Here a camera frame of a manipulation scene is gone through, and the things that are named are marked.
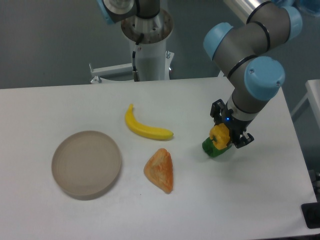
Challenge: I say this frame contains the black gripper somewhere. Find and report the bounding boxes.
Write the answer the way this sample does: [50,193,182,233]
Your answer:
[210,99,255,149]

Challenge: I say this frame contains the yellow toy pepper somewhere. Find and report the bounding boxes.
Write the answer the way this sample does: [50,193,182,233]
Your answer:
[209,123,230,150]

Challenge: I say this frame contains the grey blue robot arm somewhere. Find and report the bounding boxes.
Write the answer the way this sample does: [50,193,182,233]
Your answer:
[97,0,303,153]

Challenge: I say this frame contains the green toy pepper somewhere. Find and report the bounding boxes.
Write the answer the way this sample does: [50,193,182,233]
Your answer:
[202,137,232,158]

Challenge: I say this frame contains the beige round plate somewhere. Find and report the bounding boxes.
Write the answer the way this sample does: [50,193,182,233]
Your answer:
[51,130,122,201]

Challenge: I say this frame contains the yellow toy banana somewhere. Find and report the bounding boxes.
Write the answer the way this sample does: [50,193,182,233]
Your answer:
[124,103,174,141]

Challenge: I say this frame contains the orange toy bread wedge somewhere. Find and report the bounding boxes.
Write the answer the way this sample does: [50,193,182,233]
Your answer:
[143,148,174,194]

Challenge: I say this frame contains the black device at edge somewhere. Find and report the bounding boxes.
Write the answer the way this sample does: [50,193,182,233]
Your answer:
[301,202,320,229]

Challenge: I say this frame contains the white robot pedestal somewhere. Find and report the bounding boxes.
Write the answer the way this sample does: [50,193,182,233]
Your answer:
[90,8,175,84]

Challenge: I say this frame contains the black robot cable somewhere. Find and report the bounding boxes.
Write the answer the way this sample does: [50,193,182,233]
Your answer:
[131,32,144,82]

